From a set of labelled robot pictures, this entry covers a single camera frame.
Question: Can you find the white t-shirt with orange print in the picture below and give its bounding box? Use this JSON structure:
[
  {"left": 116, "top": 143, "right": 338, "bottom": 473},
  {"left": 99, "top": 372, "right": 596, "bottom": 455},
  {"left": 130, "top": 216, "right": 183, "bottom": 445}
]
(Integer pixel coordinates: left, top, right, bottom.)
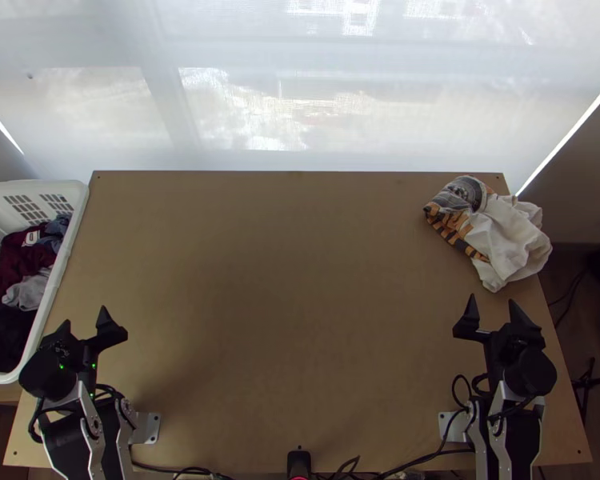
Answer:
[{"left": 422, "top": 174, "right": 554, "bottom": 294}]

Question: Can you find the black cable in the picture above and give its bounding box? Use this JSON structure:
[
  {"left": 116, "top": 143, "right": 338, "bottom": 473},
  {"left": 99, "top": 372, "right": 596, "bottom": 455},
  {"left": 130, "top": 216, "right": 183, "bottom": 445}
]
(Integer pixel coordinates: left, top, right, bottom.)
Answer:
[
  {"left": 130, "top": 459, "right": 289, "bottom": 480},
  {"left": 312, "top": 439, "right": 477, "bottom": 480}
]

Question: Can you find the white laundry basket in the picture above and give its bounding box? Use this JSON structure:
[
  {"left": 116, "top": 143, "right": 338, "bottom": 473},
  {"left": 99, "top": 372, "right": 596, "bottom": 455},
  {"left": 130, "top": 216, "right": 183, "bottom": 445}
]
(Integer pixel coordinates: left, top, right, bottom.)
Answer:
[{"left": 0, "top": 179, "right": 91, "bottom": 385}]

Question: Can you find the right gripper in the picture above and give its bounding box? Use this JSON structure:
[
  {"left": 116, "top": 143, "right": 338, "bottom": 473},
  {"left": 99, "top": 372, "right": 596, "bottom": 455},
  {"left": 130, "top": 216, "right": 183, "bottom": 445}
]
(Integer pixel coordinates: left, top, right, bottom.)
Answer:
[{"left": 451, "top": 293, "right": 547, "bottom": 374}]

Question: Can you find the heap of clothes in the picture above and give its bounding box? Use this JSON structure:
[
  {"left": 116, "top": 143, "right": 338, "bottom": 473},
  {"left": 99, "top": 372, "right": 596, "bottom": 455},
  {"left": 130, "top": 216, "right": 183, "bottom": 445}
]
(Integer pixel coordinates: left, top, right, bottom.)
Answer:
[{"left": 0, "top": 214, "right": 74, "bottom": 374}]

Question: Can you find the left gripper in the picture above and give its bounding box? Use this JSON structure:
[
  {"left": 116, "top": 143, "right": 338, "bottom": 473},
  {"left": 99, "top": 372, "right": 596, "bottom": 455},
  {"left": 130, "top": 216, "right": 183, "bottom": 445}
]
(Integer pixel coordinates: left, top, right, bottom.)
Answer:
[{"left": 37, "top": 305, "right": 130, "bottom": 376}]

